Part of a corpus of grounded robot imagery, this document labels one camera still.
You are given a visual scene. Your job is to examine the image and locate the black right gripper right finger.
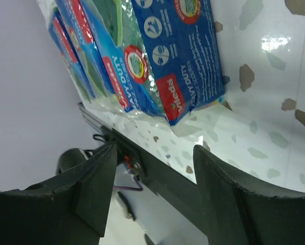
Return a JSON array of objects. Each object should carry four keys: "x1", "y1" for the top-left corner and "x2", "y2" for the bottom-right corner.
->
[{"x1": 193, "y1": 145, "x2": 305, "y2": 244}]

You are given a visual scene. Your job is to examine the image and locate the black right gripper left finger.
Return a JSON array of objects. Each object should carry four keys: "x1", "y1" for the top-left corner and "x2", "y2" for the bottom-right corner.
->
[{"x1": 0, "y1": 143, "x2": 117, "y2": 244}]

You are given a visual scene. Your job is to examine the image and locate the green sponge pack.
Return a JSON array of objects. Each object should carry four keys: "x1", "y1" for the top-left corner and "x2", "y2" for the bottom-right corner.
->
[{"x1": 132, "y1": 1, "x2": 225, "y2": 126}]

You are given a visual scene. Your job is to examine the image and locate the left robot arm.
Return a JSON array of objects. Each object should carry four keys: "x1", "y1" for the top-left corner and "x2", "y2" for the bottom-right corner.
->
[{"x1": 56, "y1": 148, "x2": 102, "y2": 175}]

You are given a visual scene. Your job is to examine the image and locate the blue sponge pack left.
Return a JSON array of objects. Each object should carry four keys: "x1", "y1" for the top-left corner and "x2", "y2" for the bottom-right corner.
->
[{"x1": 48, "y1": 7, "x2": 96, "y2": 104}]

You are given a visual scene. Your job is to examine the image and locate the blue sponge pack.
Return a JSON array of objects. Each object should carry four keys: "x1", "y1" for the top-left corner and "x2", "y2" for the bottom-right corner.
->
[
  {"x1": 55, "y1": 0, "x2": 168, "y2": 119},
  {"x1": 48, "y1": 7, "x2": 96, "y2": 104}
]

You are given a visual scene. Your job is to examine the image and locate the blue sponge pack middle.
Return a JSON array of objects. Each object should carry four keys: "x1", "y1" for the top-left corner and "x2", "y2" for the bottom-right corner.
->
[{"x1": 55, "y1": 0, "x2": 168, "y2": 119}]

